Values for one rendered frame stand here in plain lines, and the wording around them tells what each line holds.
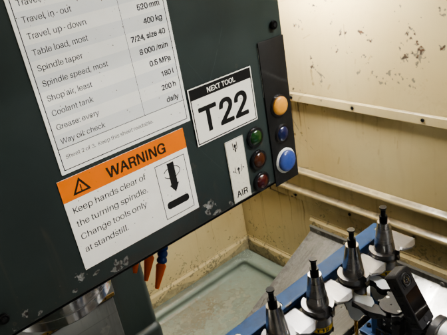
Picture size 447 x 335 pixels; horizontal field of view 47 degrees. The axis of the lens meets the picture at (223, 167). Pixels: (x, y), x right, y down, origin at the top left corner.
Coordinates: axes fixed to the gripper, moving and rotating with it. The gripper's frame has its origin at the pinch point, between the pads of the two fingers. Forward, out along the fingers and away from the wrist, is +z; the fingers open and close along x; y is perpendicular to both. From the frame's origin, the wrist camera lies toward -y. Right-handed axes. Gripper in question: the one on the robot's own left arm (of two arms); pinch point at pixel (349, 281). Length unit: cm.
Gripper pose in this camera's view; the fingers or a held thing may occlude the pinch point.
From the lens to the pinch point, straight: 112.3
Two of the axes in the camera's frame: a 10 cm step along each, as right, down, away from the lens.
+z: -6.5, -2.5, 7.2
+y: 1.4, 8.9, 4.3
